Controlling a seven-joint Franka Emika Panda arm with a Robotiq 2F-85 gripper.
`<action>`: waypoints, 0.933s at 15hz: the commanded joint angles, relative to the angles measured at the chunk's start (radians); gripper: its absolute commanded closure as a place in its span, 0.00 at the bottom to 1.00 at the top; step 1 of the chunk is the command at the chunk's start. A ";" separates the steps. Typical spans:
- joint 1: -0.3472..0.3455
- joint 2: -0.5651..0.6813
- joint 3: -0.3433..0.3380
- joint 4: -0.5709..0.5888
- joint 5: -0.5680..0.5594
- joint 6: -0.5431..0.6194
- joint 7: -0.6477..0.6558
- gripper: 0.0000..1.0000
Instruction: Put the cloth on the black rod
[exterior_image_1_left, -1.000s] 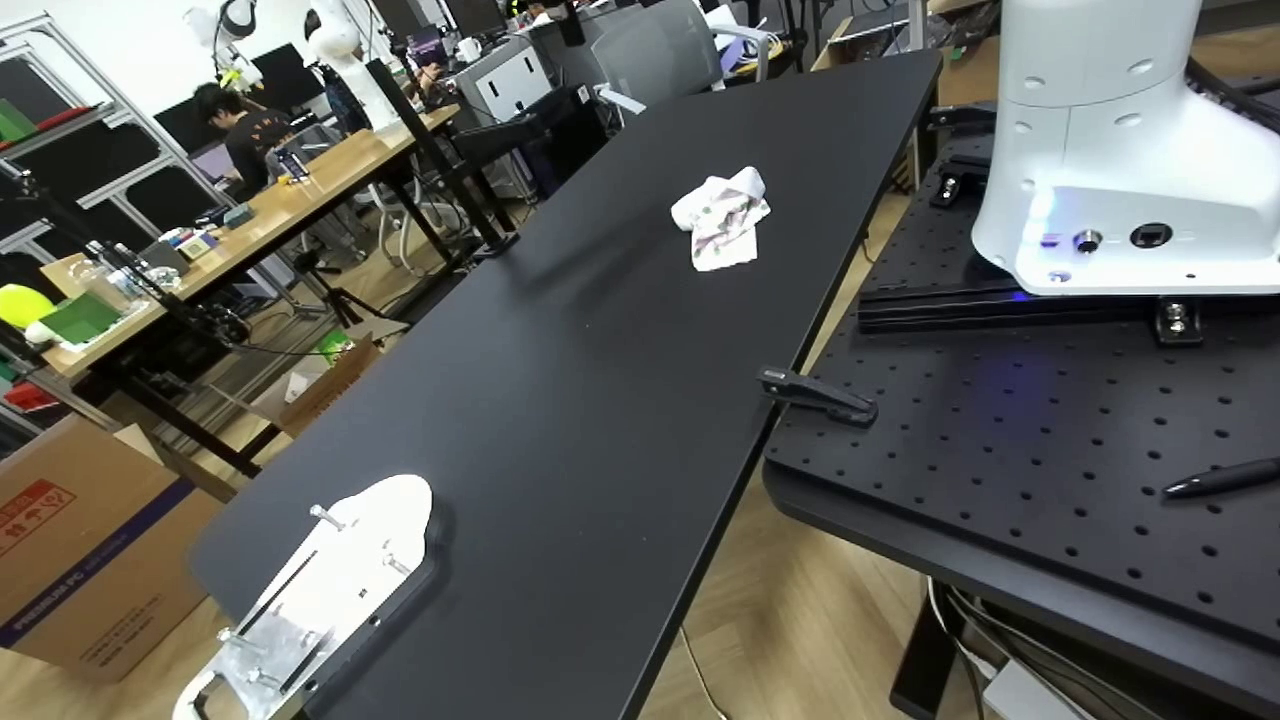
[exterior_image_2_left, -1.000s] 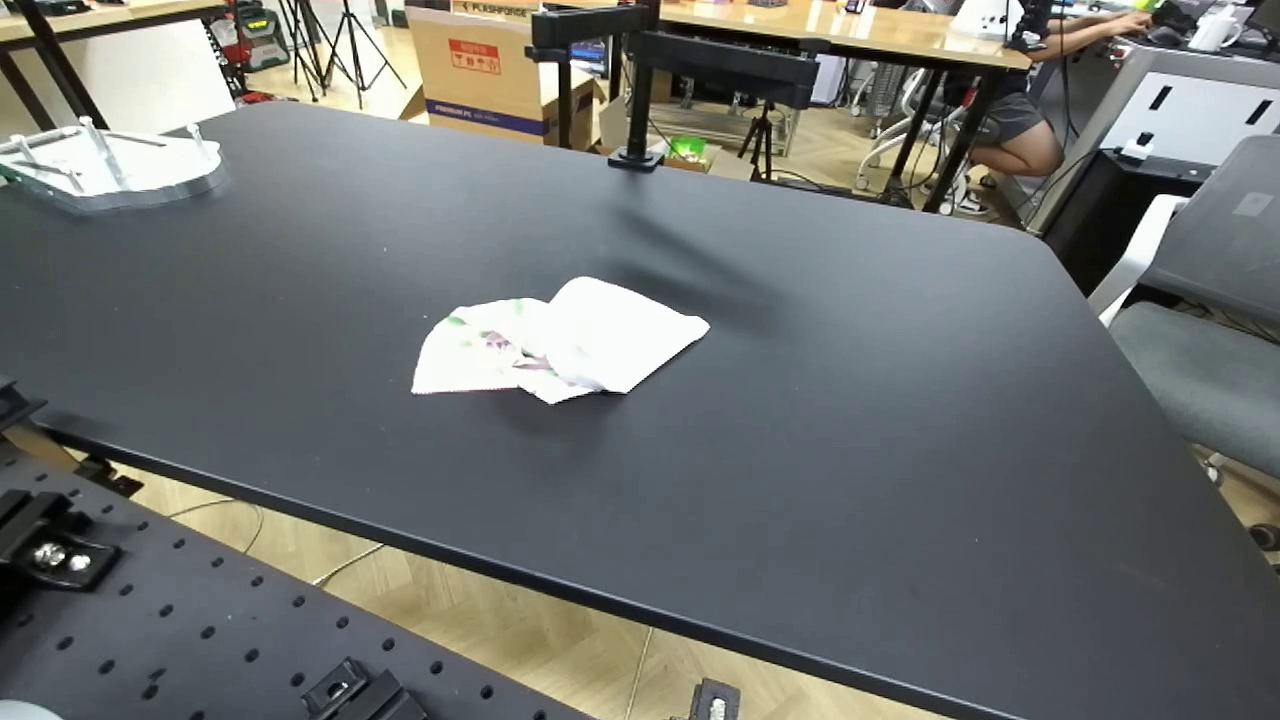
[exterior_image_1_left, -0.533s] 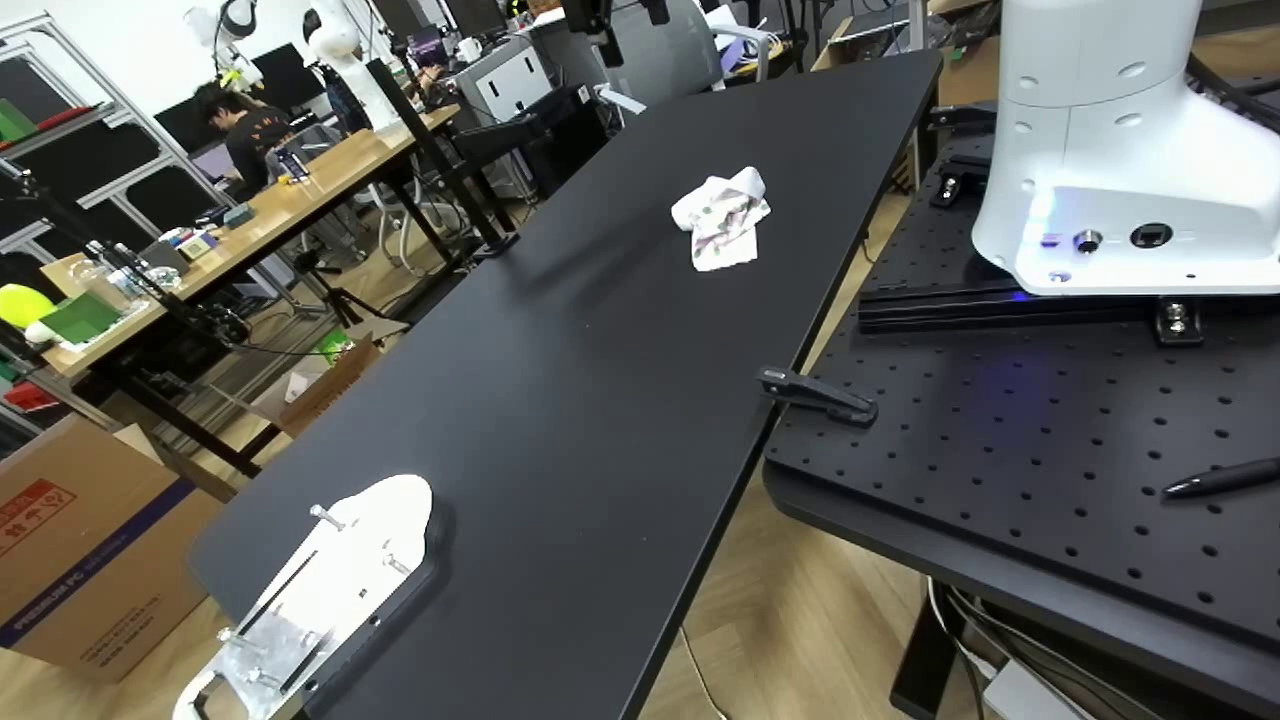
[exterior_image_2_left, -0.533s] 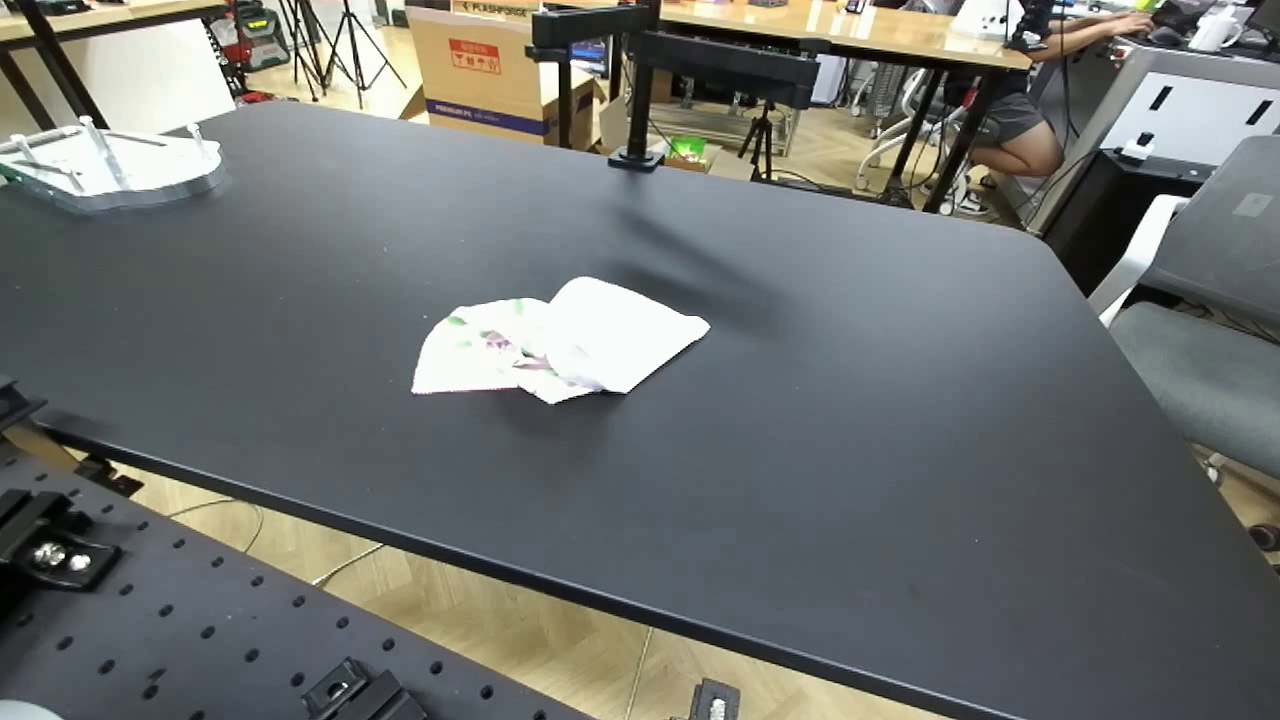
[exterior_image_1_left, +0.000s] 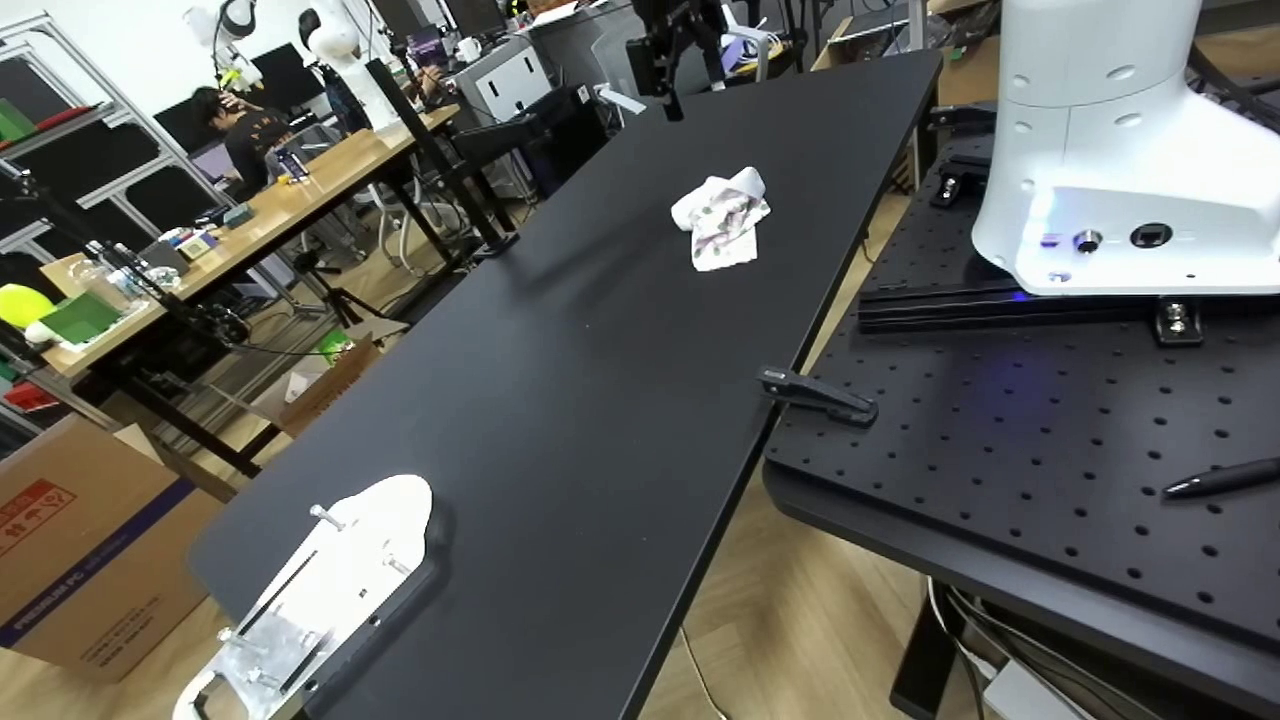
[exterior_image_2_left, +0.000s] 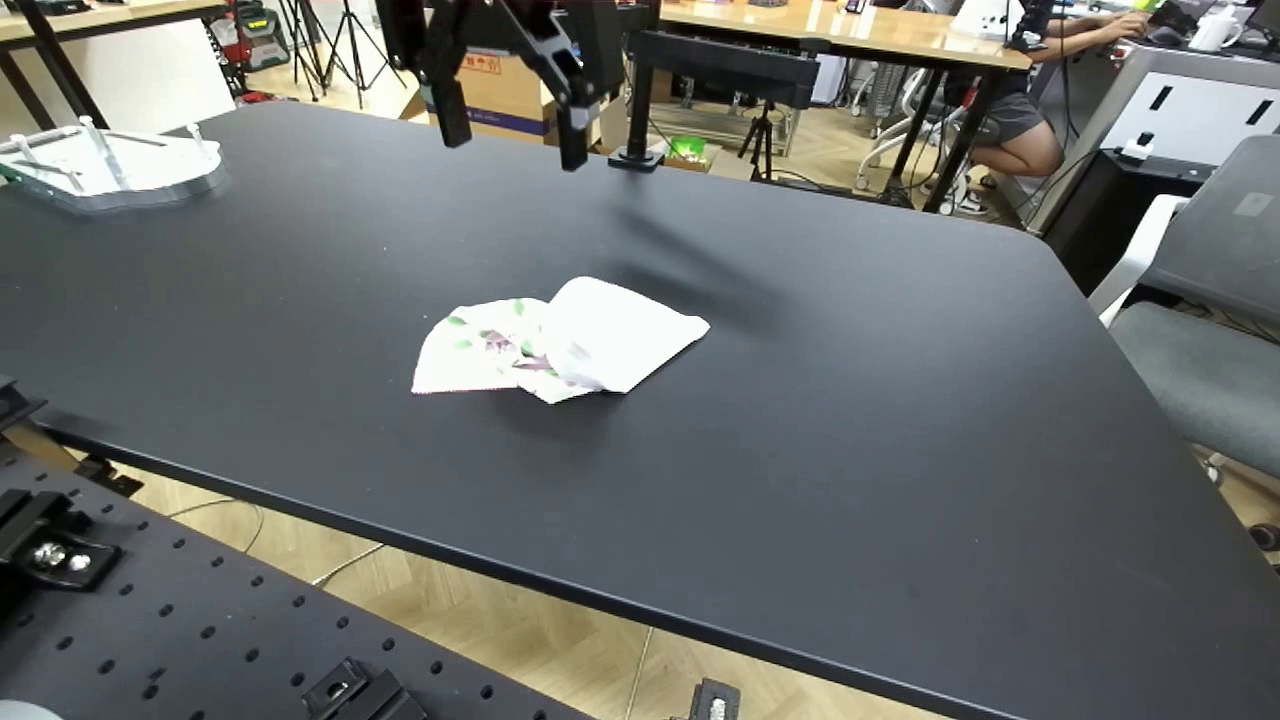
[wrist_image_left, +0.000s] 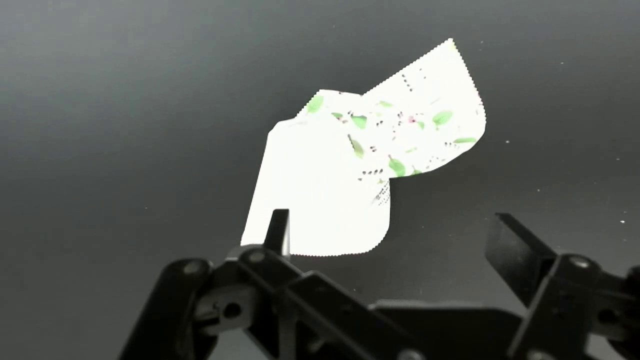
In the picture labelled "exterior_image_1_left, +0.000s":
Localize cables under breadboard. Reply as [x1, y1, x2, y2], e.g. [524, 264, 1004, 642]
[927, 581, 1150, 720]

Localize black table clamp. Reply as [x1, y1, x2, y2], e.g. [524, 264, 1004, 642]
[760, 362, 884, 433]

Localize black computer monitor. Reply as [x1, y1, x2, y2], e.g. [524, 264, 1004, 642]
[249, 39, 331, 119]

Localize metal mounting bracket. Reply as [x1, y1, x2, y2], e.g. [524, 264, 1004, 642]
[1150, 296, 1206, 351]

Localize black perforated breadboard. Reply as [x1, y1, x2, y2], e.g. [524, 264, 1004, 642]
[760, 125, 1280, 714]

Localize black aluminium rail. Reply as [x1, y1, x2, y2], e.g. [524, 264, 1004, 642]
[853, 280, 1280, 338]

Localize brown cardboard box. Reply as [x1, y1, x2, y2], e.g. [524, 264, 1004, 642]
[0, 410, 226, 685]

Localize green mat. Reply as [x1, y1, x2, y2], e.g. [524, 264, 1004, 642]
[35, 286, 127, 357]

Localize black pen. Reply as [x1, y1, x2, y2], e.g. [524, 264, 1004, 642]
[1159, 450, 1280, 503]

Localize black tripod stand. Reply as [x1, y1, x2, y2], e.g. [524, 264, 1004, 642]
[358, 57, 520, 264]

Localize white floral cloth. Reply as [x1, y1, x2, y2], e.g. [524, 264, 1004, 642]
[666, 163, 779, 280]

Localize long wooden desk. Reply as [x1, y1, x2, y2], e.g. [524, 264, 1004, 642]
[35, 99, 466, 387]

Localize grey metal cabinet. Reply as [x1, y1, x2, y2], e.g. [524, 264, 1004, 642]
[450, 35, 561, 133]

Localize yellow-green object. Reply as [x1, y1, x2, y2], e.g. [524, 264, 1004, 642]
[0, 280, 59, 335]

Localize seated person in black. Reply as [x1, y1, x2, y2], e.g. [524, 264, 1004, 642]
[186, 84, 311, 192]

